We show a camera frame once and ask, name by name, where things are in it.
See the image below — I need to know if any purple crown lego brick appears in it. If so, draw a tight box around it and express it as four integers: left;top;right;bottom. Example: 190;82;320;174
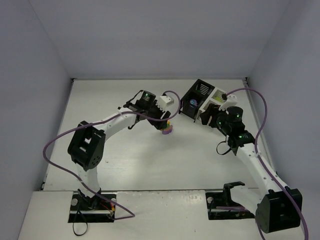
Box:
189;99;198;107

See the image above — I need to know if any yellow green purple lego stack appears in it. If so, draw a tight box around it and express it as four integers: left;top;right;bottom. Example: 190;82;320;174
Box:
160;121;173;135

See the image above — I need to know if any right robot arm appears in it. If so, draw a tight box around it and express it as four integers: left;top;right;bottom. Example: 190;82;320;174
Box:
199;103;303;234

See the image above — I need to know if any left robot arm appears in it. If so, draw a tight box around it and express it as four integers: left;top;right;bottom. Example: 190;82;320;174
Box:
67;90;174;194

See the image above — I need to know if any white slotted container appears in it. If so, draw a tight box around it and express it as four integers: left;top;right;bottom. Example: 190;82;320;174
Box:
195;87;226;122

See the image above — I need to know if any black slotted container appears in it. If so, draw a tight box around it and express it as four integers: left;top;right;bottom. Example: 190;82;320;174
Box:
178;79;216;122

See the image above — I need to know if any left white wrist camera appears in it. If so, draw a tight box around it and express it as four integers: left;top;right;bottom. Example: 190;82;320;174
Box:
156;95;174;111

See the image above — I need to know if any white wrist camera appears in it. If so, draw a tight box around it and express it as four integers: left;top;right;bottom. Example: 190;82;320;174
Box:
156;95;174;111
219;93;238;111

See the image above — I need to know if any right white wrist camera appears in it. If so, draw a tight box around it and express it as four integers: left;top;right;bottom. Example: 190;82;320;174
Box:
219;93;238;111

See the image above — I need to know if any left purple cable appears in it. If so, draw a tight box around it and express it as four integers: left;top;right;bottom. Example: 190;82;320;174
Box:
42;90;181;221

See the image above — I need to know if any purple cable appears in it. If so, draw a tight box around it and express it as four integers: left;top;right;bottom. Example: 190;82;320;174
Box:
42;90;181;221
214;87;310;240

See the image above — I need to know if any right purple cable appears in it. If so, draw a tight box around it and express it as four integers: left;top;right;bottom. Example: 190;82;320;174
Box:
214;87;310;240

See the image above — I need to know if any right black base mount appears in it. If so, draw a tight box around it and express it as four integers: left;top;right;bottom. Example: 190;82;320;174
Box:
205;181;255;221

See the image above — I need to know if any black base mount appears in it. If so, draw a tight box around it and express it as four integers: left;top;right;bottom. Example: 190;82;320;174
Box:
68;192;116;223
205;181;255;221

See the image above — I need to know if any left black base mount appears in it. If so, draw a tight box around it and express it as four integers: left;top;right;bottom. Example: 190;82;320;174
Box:
68;192;116;223

